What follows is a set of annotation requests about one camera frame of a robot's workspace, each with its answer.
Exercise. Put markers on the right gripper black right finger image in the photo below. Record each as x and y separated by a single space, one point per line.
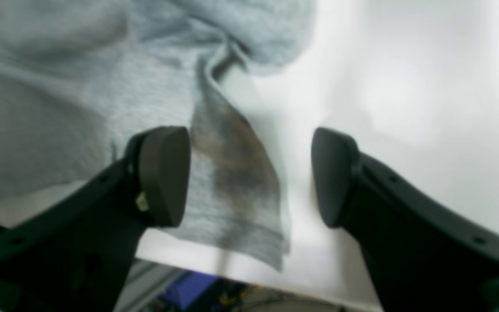
421 256

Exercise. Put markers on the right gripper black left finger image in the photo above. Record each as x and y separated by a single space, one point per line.
75 257

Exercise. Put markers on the grey T-shirt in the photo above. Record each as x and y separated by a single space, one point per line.
79 78

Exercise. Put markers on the blue box under table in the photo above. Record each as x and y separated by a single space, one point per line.
184 291

